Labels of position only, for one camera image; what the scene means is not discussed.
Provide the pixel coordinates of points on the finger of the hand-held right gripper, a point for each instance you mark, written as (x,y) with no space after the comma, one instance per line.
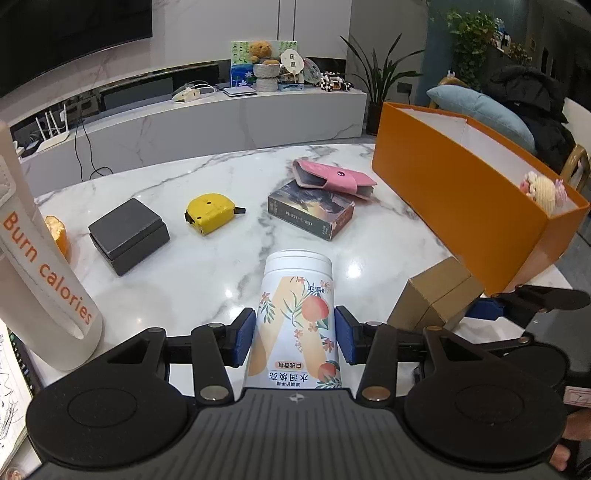
(485,308)
(512,345)

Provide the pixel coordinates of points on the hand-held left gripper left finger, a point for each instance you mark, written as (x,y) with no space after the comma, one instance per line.
(244,339)

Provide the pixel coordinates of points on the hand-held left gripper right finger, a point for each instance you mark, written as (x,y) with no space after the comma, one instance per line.
(345,337)

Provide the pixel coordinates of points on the white canister with peach print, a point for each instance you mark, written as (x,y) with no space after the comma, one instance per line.
(293,314)

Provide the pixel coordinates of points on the brown cardboard box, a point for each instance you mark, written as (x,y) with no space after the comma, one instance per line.
(429,295)

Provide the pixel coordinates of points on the orange storage box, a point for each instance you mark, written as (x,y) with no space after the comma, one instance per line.
(452,184)

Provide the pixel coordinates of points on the crochet white bunny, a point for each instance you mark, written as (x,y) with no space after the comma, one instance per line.
(545,189)

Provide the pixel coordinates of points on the dark grey square box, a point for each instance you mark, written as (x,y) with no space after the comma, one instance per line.
(124,230)

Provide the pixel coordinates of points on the person's right hand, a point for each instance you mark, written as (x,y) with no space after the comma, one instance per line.
(579,427)

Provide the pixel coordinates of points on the dark printed card box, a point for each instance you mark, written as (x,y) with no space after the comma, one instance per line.
(309,212)

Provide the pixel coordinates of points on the yellow tape measure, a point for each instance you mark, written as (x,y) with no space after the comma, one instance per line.
(207,213)

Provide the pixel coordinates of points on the pink card wallet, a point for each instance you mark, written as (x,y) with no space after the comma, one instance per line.
(332,177)

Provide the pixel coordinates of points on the light blue pillow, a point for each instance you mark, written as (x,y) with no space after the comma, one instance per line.
(485,115)

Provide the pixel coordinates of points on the black jacket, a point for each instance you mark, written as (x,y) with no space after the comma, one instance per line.
(531,101)

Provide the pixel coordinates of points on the white marble tv console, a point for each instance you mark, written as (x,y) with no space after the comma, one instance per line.
(207,124)

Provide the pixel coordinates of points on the pink and cream water bottle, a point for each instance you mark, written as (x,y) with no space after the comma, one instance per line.
(27,277)

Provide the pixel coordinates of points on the wooden chair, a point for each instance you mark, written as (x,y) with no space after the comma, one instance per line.
(450,82)

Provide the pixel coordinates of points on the handwritten paper notebook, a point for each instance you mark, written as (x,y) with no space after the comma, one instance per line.
(9,406)

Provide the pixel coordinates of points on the grey tablet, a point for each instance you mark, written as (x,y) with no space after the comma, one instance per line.
(239,91)

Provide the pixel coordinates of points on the tall leafy potted plant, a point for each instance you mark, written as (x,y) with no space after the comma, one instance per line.
(378,78)

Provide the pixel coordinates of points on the black and white cow figurine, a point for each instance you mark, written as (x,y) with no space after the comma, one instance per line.
(334,82)

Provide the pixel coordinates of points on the grey knitted pot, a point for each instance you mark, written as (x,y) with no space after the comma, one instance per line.
(266,77)

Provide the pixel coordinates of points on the bushy green shelf plant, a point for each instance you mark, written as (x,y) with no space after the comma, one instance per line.
(471,41)

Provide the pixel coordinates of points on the floral decorative plate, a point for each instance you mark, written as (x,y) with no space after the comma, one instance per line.
(311,71)

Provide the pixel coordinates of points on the green and blue painting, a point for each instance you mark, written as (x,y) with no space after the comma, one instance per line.
(240,69)

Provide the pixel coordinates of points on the white router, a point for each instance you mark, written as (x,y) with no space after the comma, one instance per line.
(53,138)

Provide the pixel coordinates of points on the white round hand fan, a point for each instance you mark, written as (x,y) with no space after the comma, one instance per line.
(292,62)

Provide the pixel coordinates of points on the brown teddy bear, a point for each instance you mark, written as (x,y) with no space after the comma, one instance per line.
(261,51)

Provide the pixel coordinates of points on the black television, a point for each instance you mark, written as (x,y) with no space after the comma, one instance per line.
(69,32)

